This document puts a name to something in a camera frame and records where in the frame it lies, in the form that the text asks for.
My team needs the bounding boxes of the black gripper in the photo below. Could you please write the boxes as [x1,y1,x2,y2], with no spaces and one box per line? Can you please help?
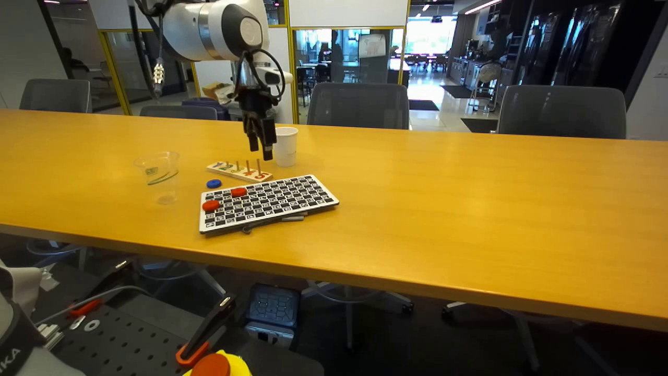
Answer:
[236,85,278,162]

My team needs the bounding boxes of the white paper cup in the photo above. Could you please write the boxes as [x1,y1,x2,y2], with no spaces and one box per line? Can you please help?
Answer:
[274,126,301,169]

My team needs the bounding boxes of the wooden number peg board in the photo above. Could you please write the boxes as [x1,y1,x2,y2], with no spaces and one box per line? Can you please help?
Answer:
[204,157,276,184]

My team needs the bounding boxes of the black white checker calibration board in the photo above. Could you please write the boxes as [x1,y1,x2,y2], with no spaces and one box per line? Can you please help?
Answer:
[197,171,343,235]

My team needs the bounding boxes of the grey office chair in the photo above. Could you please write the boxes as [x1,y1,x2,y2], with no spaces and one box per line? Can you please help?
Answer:
[305,82,412,132]
[18,78,93,113]
[137,96,232,121]
[494,83,629,140]

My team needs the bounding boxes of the yellow framed glass partition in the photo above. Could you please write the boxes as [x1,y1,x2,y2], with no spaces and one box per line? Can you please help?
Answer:
[85,0,414,128]

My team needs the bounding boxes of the grey mesh box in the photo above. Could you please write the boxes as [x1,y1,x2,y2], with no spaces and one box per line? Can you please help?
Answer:
[244,281,302,345]

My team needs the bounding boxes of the black office chair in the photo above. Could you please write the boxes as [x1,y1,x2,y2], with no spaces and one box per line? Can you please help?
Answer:
[301,280,417,352]

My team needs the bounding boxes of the black orange bar clamp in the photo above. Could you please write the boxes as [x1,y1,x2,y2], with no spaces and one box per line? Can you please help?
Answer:
[64,257,137,321]
[174,295,238,372]

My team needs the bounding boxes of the yellow red emergency stop button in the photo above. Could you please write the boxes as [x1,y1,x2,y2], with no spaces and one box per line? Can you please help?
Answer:
[181,348,256,376]

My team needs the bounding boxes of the black perforated breadboard plate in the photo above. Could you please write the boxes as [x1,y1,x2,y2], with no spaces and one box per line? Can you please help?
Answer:
[40,291,232,376]

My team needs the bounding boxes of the dark office chair base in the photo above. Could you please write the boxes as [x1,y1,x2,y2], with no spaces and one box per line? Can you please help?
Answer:
[440,299,550,373]

